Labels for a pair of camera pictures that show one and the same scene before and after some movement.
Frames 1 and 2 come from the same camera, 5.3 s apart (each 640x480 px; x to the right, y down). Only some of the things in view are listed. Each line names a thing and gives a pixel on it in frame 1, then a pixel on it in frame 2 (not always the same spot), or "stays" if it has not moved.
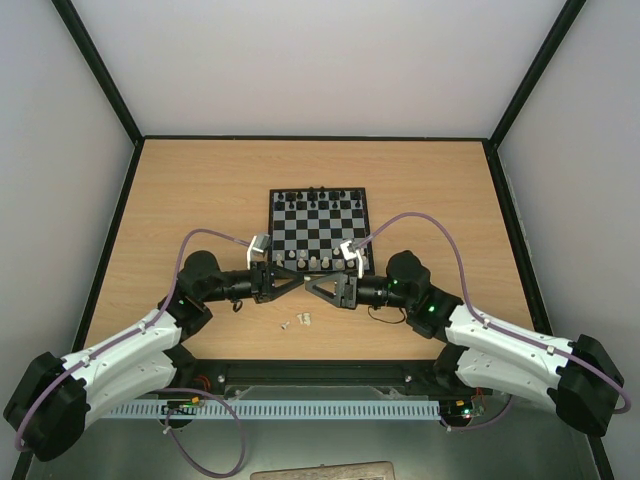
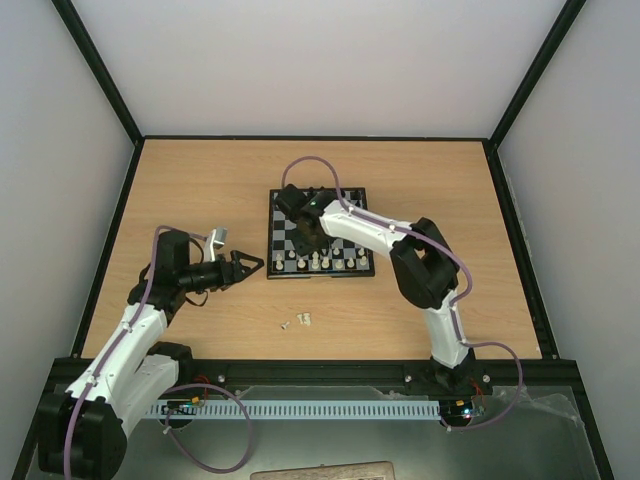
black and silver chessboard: x=308 y=225 stays
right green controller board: x=457 y=408 stays
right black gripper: x=348 y=291 to x=306 y=238
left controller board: x=182 y=407 stays
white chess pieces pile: x=304 y=318 stays
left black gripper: x=263 y=274 to x=238 y=275
